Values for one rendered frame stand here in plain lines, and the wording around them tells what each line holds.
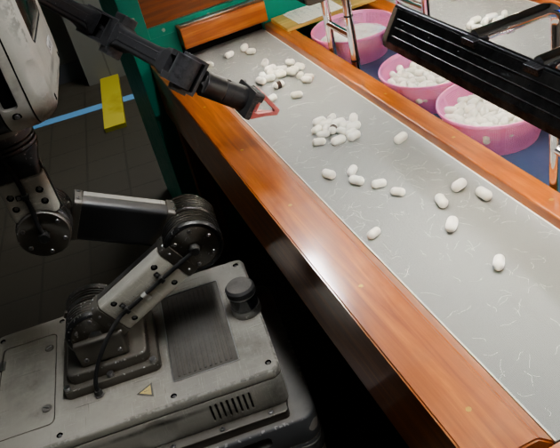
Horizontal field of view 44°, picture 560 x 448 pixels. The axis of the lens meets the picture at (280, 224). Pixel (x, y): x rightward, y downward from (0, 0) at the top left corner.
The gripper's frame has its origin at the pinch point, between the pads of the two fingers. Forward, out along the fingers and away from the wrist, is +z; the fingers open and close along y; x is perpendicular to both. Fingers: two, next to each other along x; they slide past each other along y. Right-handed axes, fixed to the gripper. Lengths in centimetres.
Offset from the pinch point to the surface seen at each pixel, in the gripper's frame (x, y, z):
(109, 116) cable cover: 83, 233, 37
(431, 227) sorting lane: 1, -49, 15
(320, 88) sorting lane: -5.6, 24.8, 23.7
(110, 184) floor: 93, 160, 27
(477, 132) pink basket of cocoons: -17.0, -26.5, 34.2
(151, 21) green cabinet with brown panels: 4, 84, -9
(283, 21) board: -14, 75, 30
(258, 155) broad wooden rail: 11.0, -1.9, 0.0
